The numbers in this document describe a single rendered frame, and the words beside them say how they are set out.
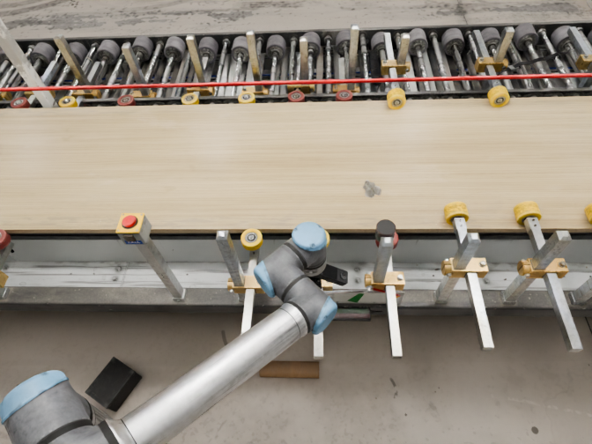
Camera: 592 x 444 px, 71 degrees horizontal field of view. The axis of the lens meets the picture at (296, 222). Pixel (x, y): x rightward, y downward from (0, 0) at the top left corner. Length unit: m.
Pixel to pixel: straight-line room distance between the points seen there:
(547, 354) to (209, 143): 1.98
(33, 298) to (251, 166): 1.03
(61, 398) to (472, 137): 1.70
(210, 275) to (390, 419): 1.11
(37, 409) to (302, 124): 1.46
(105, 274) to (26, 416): 1.17
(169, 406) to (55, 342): 1.91
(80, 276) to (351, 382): 1.38
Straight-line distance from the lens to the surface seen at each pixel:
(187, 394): 0.88
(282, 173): 1.72
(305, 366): 2.19
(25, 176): 2.14
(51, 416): 0.89
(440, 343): 2.39
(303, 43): 2.06
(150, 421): 0.86
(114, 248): 1.91
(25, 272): 2.21
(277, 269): 1.04
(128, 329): 2.57
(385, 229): 1.30
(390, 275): 1.50
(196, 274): 1.85
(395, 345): 1.42
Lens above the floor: 2.19
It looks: 56 degrees down
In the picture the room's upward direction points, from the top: 6 degrees counter-clockwise
